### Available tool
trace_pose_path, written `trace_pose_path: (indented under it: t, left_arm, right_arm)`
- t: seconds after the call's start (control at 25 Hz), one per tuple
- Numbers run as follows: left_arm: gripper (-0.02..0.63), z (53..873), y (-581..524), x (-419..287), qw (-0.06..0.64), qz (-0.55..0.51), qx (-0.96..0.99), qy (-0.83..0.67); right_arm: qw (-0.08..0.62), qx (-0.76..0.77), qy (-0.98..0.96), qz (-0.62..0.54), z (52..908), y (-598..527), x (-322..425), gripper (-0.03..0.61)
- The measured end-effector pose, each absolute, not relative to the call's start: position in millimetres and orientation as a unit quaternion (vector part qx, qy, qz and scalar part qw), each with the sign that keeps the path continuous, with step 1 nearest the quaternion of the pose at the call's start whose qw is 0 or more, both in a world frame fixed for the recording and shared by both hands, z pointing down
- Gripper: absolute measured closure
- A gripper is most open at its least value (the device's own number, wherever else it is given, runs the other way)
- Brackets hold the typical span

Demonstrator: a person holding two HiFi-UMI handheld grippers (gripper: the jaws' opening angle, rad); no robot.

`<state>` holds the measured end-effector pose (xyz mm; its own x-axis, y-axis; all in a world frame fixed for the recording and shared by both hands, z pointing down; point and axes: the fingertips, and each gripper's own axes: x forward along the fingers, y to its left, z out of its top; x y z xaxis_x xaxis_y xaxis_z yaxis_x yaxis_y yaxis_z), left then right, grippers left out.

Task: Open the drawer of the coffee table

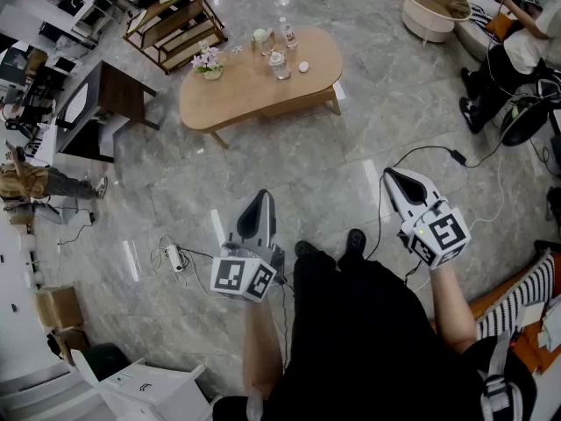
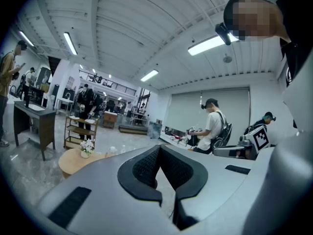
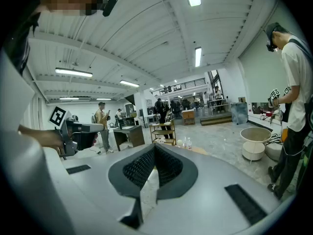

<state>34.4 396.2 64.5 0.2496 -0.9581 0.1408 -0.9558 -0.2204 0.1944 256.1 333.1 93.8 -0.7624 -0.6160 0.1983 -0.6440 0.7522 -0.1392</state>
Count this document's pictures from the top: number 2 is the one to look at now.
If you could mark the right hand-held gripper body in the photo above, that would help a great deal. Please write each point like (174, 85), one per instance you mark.
(260, 139)

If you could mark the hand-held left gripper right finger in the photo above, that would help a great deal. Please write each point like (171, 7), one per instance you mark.
(193, 177)

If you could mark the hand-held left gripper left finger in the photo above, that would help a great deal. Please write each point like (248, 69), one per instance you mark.
(127, 177)

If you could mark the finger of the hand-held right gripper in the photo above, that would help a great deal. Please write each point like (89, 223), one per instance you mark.
(226, 150)

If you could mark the round wooden table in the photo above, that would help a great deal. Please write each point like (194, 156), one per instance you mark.
(73, 161)

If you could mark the small white tissue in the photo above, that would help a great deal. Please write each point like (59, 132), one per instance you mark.
(99, 153)

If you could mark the low white table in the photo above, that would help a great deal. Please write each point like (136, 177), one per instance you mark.
(171, 138)

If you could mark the dark low platform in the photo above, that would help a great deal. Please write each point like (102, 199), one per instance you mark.
(133, 129)

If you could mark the white vase with pink flowers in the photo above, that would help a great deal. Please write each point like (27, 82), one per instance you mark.
(86, 149)

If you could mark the grey marbled box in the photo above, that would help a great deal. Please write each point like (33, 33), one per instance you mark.
(154, 130)

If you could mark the grey roller blind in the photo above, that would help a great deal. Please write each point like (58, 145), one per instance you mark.
(185, 111)

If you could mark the small wooden cabinet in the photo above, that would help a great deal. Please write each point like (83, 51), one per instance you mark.
(110, 120)

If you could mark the wooden shelf cart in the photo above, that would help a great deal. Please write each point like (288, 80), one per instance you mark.
(80, 131)

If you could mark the round ceiling device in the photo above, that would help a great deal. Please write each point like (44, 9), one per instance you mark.
(227, 58)

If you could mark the black mezzanine railing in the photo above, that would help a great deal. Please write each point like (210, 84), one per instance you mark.
(115, 84)

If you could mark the dark wooden vanity table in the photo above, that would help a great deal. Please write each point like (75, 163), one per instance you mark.
(45, 126)

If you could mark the person's black shirt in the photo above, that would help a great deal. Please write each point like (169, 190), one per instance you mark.
(297, 48)

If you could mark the long ceiling light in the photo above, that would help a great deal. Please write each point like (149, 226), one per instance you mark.
(70, 43)
(149, 75)
(26, 38)
(210, 44)

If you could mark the white sink basin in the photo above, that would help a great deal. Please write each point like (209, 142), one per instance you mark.
(36, 107)

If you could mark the person's head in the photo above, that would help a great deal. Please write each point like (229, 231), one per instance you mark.
(256, 18)

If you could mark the black staircase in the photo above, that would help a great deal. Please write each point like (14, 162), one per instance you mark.
(54, 63)

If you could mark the black head-worn camera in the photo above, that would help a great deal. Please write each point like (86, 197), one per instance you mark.
(223, 33)

